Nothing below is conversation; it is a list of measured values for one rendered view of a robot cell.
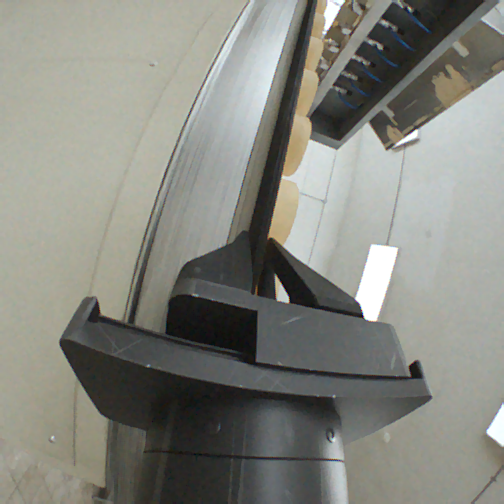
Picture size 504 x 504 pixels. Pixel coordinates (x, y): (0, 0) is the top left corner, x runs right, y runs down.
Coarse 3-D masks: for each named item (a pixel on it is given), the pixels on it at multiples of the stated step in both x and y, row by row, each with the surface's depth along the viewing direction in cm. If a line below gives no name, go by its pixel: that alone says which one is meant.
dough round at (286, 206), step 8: (280, 184) 16; (288, 184) 16; (296, 184) 17; (280, 192) 16; (288, 192) 16; (296, 192) 16; (280, 200) 15; (288, 200) 16; (296, 200) 16; (280, 208) 15; (288, 208) 15; (296, 208) 16; (280, 216) 15; (288, 216) 16; (272, 224) 16; (280, 224) 16; (288, 224) 16; (272, 232) 16; (280, 232) 16; (288, 232) 16; (280, 240) 16
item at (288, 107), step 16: (304, 16) 20; (304, 32) 17; (304, 48) 15; (304, 64) 15; (288, 80) 18; (288, 96) 16; (288, 112) 14; (288, 128) 14; (272, 144) 17; (288, 144) 14; (272, 160) 15; (272, 176) 14; (272, 192) 13; (256, 208) 17; (272, 208) 13; (256, 224) 15; (256, 240) 13; (256, 256) 13; (256, 272) 13
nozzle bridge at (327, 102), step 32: (352, 0) 39; (384, 0) 27; (416, 0) 26; (448, 0) 22; (480, 0) 15; (352, 32) 38; (384, 32) 37; (416, 32) 33; (448, 32) 25; (352, 64) 50; (384, 64) 46; (416, 64) 36; (320, 96) 60; (352, 96) 61; (384, 96) 49; (320, 128) 73; (352, 128) 65
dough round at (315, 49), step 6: (312, 36) 19; (312, 42) 18; (318, 42) 18; (312, 48) 18; (318, 48) 18; (312, 54) 19; (318, 54) 19; (306, 60) 19; (312, 60) 19; (318, 60) 19; (306, 66) 20; (312, 66) 20
